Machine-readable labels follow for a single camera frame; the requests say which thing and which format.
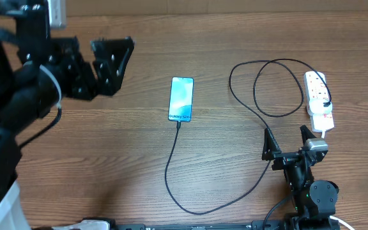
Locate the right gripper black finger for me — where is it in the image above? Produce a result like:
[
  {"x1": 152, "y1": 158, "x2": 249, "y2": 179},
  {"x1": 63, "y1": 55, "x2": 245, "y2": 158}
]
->
[
  {"x1": 261, "y1": 128, "x2": 282, "y2": 161},
  {"x1": 300, "y1": 125, "x2": 316, "y2": 144}
]

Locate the white power strip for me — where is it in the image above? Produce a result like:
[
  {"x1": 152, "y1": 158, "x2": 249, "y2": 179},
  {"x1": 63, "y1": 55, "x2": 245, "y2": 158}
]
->
[{"x1": 303, "y1": 71, "x2": 334, "y2": 133}]

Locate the Samsung Galaxy smartphone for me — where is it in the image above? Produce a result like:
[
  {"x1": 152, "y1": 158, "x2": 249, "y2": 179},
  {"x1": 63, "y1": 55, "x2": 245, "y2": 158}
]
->
[{"x1": 168, "y1": 77, "x2": 194, "y2": 122}]

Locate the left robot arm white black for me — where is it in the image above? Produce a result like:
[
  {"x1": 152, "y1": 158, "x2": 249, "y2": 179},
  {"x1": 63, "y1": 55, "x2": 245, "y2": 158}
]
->
[{"x1": 0, "y1": 0, "x2": 135, "y2": 229}]

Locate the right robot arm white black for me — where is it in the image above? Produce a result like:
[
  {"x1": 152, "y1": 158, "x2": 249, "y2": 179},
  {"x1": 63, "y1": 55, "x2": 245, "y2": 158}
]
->
[{"x1": 252, "y1": 125, "x2": 340, "y2": 230}]

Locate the white charger adapter plug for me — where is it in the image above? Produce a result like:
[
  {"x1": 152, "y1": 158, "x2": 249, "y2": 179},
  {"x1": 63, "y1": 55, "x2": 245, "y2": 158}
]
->
[{"x1": 307, "y1": 98, "x2": 333, "y2": 116}]

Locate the white power strip cord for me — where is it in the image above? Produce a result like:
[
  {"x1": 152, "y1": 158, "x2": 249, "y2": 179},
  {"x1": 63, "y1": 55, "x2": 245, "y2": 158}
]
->
[{"x1": 320, "y1": 129, "x2": 356, "y2": 230}]

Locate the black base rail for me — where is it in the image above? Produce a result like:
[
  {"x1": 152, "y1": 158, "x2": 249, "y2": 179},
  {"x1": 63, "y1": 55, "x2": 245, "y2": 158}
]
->
[{"x1": 30, "y1": 217, "x2": 341, "y2": 230}]

